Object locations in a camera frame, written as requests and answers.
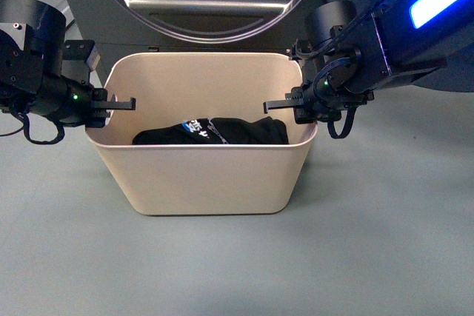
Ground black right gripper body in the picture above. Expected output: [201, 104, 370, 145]
[285, 58, 374, 124]

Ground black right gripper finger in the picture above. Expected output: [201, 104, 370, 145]
[263, 99, 296, 114]

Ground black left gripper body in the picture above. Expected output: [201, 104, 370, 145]
[30, 75, 110, 128]

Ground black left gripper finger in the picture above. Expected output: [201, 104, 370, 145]
[99, 98, 136, 110]

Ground beige plastic laundry hamper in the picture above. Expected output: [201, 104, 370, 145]
[87, 53, 318, 215]

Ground black clothes in hamper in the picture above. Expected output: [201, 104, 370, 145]
[132, 117, 289, 145]

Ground dark grey washing machine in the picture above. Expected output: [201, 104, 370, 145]
[67, 0, 325, 56]

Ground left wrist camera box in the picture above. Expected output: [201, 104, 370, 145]
[61, 40, 101, 84]

